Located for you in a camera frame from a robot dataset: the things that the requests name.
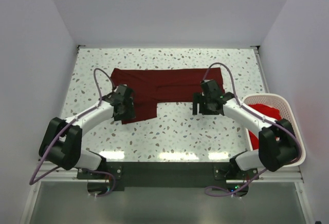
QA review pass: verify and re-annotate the dark red t-shirt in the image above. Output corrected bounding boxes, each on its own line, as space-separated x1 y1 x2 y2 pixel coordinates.
110 67 226 125

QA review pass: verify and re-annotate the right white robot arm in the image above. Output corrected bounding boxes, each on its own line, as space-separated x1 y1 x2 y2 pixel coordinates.
192 80 302 179

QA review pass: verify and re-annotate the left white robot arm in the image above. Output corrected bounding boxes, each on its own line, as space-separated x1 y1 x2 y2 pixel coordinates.
39 85 135 179

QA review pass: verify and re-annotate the white plastic laundry basket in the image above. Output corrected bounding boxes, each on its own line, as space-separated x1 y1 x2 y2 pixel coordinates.
242 93 306 167

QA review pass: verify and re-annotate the bright red t-shirt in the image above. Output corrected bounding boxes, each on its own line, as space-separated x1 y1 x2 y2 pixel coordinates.
248 103 282 152

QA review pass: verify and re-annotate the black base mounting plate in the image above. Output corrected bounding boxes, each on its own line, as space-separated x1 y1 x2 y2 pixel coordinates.
77 162 258 192

